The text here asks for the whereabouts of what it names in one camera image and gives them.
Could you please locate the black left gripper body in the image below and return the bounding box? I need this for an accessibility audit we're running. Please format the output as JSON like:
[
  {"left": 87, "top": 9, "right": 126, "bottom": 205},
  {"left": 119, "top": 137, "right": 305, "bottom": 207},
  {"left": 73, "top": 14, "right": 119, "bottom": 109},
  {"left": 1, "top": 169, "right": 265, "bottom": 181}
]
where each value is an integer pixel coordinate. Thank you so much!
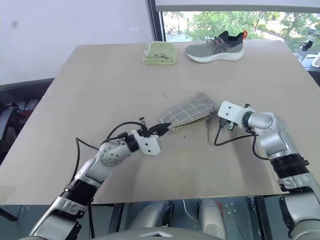
[{"left": 142, "top": 126, "right": 161, "bottom": 138}]

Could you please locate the grey plaid pouch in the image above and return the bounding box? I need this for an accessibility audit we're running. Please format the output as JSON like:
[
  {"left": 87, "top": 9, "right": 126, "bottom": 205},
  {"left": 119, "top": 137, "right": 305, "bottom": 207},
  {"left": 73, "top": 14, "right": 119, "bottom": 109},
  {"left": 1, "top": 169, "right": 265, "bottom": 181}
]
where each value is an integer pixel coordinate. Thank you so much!
[{"left": 156, "top": 91, "right": 217, "bottom": 132}]

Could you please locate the folded green towel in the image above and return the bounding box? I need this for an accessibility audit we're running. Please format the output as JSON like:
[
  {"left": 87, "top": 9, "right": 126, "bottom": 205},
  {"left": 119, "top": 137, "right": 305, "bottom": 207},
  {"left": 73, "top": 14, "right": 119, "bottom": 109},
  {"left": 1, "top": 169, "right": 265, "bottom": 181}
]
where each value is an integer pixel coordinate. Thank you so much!
[{"left": 142, "top": 41, "right": 178, "bottom": 66}]

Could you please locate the grey knit sneaker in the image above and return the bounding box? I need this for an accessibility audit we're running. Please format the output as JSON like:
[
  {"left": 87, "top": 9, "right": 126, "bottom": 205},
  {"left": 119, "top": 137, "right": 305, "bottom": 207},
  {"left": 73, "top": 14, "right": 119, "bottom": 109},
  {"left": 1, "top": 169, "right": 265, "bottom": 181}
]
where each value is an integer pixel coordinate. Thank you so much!
[{"left": 185, "top": 30, "right": 249, "bottom": 63}]

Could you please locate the silver left robot leg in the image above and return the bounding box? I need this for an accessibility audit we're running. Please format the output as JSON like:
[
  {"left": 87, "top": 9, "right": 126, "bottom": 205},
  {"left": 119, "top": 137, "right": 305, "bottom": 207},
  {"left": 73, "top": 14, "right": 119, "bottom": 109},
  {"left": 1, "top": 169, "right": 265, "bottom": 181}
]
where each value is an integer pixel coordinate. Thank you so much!
[{"left": 129, "top": 199, "right": 175, "bottom": 231}]

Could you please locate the silver robot leg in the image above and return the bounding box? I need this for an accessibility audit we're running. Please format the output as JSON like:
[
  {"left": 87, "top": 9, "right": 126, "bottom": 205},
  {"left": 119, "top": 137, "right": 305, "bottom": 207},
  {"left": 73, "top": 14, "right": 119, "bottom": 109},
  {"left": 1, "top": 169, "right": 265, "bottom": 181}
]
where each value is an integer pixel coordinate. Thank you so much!
[
  {"left": 129, "top": 199, "right": 175, "bottom": 231},
  {"left": 198, "top": 198, "right": 228, "bottom": 240}
]

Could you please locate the silver right robot leg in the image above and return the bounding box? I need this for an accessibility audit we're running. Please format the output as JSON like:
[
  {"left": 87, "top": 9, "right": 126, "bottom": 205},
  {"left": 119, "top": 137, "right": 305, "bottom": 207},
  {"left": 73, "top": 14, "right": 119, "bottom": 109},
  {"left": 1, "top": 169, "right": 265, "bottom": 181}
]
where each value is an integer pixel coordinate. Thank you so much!
[{"left": 198, "top": 198, "right": 228, "bottom": 240}]

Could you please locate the grey robot torso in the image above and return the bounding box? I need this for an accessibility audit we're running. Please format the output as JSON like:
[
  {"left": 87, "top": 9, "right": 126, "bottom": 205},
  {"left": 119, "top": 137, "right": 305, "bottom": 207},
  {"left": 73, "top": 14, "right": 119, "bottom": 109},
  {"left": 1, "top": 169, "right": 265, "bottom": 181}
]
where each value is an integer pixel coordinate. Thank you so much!
[{"left": 94, "top": 226, "right": 208, "bottom": 240}]

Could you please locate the dark drinking bottle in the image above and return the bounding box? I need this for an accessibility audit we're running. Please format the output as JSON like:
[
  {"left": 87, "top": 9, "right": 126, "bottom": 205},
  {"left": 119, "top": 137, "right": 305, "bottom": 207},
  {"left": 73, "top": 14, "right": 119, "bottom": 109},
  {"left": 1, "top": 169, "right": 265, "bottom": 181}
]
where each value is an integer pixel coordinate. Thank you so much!
[{"left": 299, "top": 38, "right": 315, "bottom": 52}]

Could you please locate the white roller blind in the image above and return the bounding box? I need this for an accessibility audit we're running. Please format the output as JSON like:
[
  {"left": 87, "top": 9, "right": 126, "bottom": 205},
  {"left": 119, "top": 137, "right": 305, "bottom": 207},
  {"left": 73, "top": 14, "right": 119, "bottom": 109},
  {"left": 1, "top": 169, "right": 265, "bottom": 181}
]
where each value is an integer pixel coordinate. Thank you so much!
[{"left": 154, "top": 0, "right": 320, "bottom": 13}]

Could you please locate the red and grey clutter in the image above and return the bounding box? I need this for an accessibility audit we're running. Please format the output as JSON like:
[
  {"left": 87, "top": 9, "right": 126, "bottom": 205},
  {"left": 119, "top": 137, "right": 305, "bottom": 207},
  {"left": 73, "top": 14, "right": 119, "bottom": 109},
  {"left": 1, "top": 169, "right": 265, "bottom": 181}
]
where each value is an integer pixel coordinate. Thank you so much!
[{"left": 16, "top": 98, "right": 40, "bottom": 118}]

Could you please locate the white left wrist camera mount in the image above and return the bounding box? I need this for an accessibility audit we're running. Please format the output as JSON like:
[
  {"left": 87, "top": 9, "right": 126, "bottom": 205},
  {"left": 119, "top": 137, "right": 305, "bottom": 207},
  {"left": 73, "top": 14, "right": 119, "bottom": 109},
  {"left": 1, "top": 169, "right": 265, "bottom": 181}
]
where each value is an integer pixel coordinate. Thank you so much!
[{"left": 131, "top": 129, "right": 161, "bottom": 156}]

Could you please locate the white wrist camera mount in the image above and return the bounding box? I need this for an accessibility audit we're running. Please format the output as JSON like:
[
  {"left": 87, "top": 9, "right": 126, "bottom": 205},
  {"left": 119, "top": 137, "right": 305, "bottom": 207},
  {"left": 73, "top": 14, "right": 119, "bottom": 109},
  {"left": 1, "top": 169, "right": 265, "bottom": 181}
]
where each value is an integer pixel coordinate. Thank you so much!
[
  {"left": 131, "top": 129, "right": 161, "bottom": 156},
  {"left": 216, "top": 100, "right": 256, "bottom": 127}
]

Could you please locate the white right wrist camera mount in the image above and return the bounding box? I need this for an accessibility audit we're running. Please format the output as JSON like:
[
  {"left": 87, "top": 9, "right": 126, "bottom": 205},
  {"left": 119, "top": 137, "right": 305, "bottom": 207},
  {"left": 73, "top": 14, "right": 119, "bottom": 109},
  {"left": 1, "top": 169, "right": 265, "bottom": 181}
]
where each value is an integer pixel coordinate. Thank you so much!
[{"left": 216, "top": 100, "right": 256, "bottom": 127}]

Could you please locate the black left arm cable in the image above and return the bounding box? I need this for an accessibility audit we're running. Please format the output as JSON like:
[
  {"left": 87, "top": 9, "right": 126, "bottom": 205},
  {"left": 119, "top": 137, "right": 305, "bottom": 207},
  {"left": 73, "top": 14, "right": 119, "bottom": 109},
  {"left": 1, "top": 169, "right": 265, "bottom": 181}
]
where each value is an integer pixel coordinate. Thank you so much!
[{"left": 70, "top": 116, "right": 148, "bottom": 240}]

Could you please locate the thin white cable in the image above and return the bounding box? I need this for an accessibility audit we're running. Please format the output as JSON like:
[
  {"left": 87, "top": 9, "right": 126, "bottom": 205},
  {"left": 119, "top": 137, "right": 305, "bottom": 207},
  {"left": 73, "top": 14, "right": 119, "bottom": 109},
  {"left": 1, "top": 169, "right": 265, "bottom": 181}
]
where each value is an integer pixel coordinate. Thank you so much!
[{"left": 183, "top": 199, "right": 201, "bottom": 226}]

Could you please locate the dark window frame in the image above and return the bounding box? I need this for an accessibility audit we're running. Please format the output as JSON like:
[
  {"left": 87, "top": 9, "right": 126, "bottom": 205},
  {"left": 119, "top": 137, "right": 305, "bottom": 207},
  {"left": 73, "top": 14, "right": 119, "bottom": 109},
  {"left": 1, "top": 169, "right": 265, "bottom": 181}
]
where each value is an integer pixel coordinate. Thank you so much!
[{"left": 145, "top": 0, "right": 167, "bottom": 43}]

